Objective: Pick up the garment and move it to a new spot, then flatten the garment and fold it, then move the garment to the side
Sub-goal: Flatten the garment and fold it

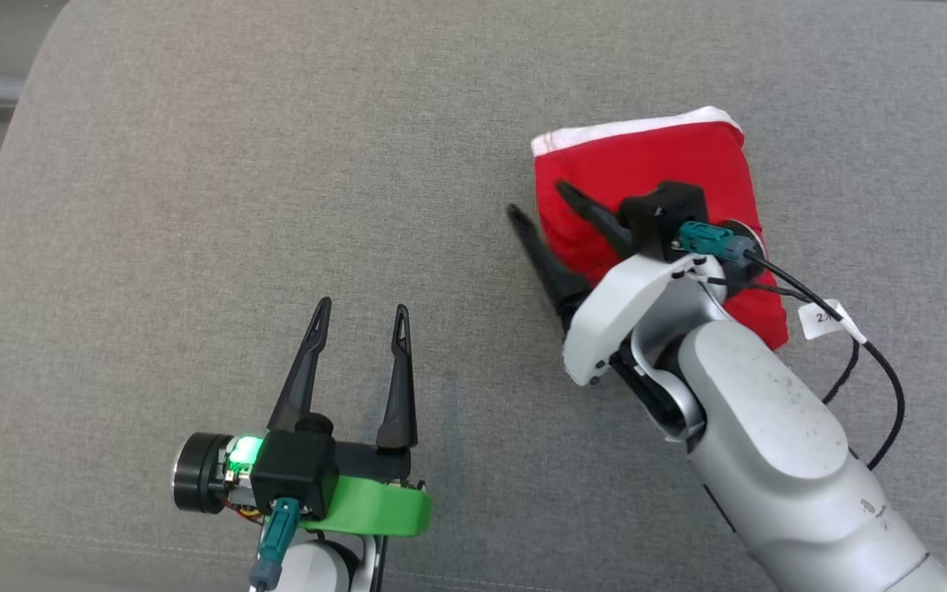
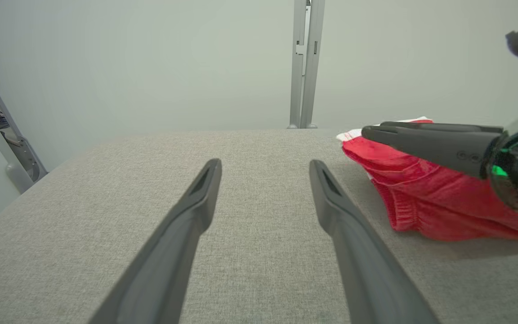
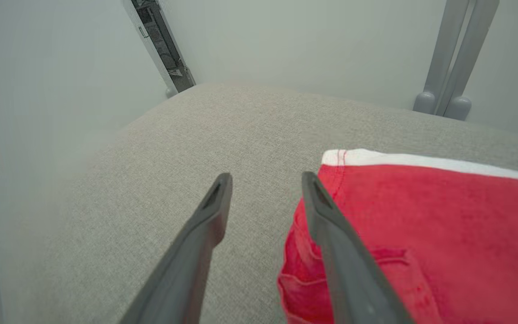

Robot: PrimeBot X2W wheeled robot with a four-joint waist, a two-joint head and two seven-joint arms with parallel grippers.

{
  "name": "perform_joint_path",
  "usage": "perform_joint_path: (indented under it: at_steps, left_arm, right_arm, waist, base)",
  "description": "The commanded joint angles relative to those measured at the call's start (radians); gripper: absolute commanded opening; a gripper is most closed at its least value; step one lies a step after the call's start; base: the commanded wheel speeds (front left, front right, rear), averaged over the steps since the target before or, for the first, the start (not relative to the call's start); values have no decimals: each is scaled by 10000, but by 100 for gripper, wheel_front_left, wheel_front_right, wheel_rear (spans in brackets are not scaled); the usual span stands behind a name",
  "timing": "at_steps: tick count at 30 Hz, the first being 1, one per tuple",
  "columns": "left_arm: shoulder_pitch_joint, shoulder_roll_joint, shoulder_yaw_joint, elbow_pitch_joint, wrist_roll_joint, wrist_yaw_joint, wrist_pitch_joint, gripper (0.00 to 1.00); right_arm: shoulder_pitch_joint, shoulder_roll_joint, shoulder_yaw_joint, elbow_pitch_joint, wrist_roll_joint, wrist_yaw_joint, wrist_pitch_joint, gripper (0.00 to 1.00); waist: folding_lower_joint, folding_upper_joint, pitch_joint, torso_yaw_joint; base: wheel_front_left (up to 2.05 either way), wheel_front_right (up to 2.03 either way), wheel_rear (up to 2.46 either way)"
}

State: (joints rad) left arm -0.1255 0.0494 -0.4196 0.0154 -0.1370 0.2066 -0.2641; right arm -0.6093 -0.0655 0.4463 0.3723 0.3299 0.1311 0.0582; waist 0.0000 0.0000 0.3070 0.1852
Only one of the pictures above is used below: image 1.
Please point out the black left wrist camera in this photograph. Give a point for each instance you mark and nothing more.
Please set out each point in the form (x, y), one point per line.
(293, 464)

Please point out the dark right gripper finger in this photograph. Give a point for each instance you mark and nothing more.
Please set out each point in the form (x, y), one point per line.
(547, 263)
(601, 220)

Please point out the grey fabric sofa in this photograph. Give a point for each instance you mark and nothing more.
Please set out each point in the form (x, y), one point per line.
(194, 205)

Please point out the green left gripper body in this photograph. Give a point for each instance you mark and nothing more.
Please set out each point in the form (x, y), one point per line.
(375, 510)

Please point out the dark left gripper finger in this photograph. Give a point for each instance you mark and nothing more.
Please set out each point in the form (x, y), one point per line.
(301, 386)
(401, 403)

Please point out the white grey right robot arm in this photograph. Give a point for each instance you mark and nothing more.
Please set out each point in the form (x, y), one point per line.
(769, 444)

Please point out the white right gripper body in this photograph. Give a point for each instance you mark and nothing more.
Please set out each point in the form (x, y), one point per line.
(630, 304)

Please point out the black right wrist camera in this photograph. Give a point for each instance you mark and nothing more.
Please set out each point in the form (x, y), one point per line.
(662, 210)

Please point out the red and white garment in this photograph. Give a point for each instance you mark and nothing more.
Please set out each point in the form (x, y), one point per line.
(646, 156)

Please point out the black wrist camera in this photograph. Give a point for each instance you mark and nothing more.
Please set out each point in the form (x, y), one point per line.
(293, 464)
(662, 210)

